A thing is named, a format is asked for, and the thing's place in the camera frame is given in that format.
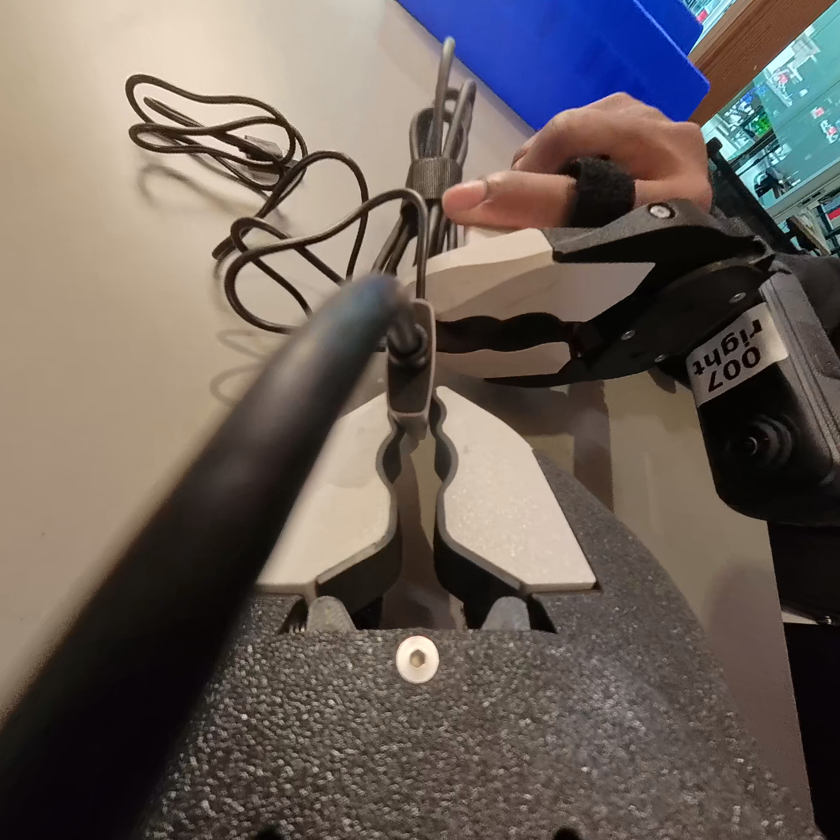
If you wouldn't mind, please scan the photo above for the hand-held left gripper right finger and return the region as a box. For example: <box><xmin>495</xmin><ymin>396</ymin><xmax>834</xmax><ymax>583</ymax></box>
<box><xmin>430</xmin><ymin>386</ymin><xmax>598</xmax><ymax>619</ymax></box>

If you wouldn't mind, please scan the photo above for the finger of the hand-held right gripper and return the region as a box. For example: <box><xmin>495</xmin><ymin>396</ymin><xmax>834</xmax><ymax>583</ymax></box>
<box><xmin>399</xmin><ymin>258</ymin><xmax>658</xmax><ymax>324</ymax></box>
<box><xmin>437</xmin><ymin>323</ymin><xmax>580</xmax><ymax>386</ymax></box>

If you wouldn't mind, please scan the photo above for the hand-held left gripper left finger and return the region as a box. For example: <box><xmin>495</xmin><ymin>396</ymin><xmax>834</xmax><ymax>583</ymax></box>
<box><xmin>256</xmin><ymin>392</ymin><xmax>404</xmax><ymax>610</ymax></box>

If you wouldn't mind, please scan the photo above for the thick black hub cable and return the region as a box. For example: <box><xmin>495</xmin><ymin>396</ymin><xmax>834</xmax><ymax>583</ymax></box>
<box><xmin>0</xmin><ymin>272</ymin><xmax>431</xmax><ymax>840</ymax></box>

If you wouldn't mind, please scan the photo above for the blue plastic bin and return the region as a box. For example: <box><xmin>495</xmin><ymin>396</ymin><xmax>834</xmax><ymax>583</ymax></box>
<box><xmin>395</xmin><ymin>0</ymin><xmax>713</xmax><ymax>132</ymax></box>

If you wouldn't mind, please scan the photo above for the thin black usb-c cable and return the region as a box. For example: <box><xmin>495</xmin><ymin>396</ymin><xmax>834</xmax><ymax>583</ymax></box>
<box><xmin>125</xmin><ymin>72</ymin><xmax>433</xmax><ymax>336</ymax></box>

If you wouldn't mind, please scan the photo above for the person's right hand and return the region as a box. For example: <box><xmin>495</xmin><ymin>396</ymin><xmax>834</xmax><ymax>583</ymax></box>
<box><xmin>443</xmin><ymin>92</ymin><xmax>714</xmax><ymax>229</ymax></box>

